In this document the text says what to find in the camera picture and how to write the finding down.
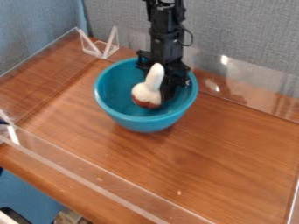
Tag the clear acrylic barrier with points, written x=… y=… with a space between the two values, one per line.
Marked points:
x=248 y=84
x=103 y=182
x=61 y=60

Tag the clear acrylic back barrier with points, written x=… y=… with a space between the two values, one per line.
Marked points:
x=248 y=84

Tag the blue bowl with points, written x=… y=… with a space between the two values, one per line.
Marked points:
x=113 y=89

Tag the clear acrylic corner bracket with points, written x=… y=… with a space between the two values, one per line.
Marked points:
x=101 y=49

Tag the clear acrylic left barrier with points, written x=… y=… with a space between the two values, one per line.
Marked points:
x=61 y=60

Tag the plush mushroom toy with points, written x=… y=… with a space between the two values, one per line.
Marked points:
x=146 y=92

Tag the clear acrylic front barrier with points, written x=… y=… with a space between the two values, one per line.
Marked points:
x=103 y=182

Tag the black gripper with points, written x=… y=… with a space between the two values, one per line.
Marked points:
x=166 y=16

